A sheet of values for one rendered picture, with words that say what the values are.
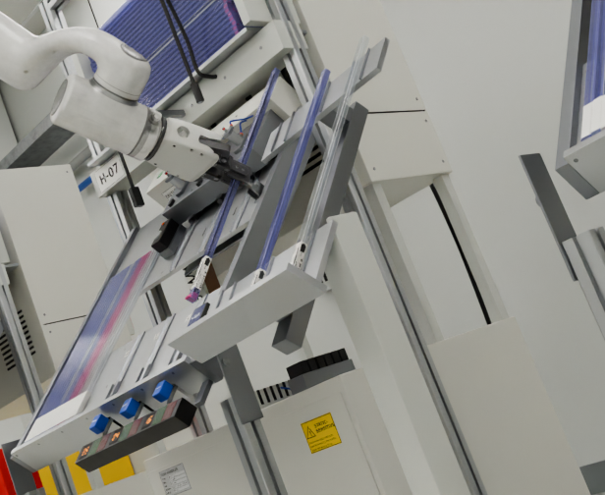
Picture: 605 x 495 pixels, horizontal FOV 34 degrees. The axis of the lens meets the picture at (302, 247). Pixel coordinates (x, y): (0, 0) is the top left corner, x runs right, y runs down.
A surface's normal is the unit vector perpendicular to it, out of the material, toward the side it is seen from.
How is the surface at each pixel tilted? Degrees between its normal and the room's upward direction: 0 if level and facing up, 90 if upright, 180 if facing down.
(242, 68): 90
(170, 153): 148
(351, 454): 90
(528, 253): 90
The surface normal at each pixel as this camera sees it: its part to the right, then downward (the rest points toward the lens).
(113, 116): 0.37, 0.39
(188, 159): -0.04, 0.85
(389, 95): 0.65, -0.38
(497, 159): -0.68, 0.13
